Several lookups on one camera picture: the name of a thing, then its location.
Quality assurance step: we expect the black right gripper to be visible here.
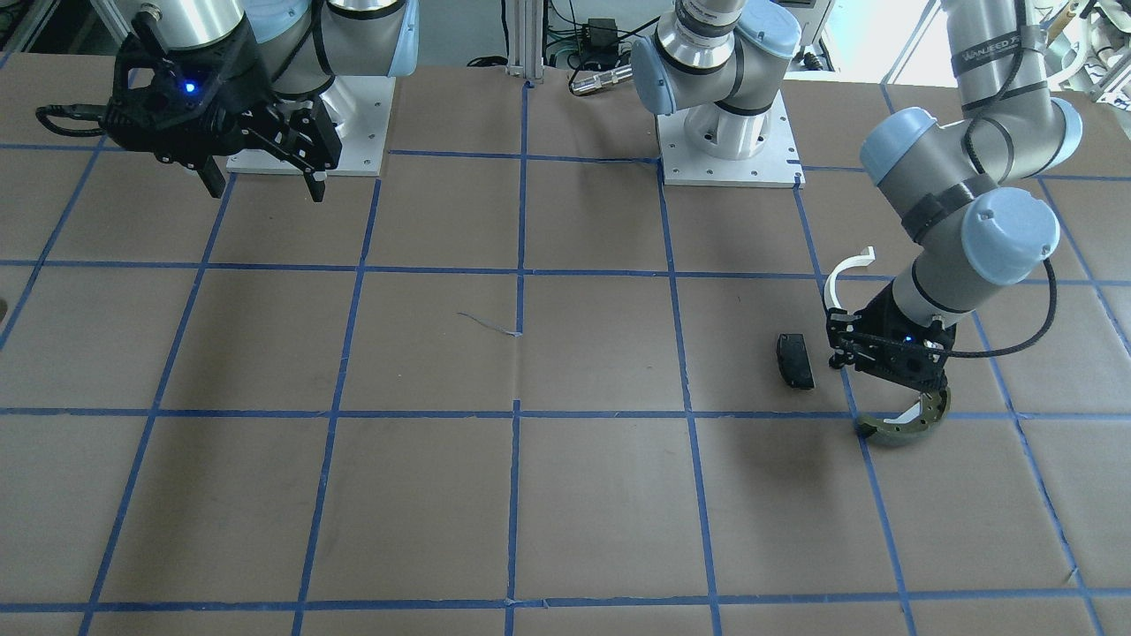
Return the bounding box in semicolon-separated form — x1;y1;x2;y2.
98;26;342;204

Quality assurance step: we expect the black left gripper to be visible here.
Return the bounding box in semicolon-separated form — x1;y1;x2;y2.
824;283;957;393

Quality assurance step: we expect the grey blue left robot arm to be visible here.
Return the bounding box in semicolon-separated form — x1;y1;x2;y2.
630;1;1082;393

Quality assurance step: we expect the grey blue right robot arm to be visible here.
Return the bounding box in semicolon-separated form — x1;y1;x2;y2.
96;1;420;201

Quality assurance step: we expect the small black brake pad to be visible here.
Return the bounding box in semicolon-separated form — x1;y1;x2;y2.
775;333;815;390

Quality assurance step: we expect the dark green brake shoe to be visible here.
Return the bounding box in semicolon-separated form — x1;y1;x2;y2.
854;388;951;447

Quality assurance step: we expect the white curved plastic bracket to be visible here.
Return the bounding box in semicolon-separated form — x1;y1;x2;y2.
824;246;877;313

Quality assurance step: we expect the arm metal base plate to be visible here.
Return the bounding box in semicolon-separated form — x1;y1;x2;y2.
656;93;808;188
282;75;397;177

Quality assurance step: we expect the aluminium frame post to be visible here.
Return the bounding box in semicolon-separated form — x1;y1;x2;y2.
502;0;549;85

